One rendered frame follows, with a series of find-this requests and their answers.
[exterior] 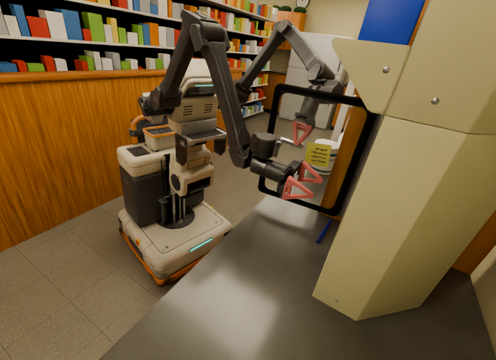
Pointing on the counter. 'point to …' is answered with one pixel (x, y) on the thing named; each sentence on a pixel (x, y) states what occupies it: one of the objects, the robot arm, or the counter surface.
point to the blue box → (390, 19)
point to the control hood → (373, 68)
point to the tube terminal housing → (423, 166)
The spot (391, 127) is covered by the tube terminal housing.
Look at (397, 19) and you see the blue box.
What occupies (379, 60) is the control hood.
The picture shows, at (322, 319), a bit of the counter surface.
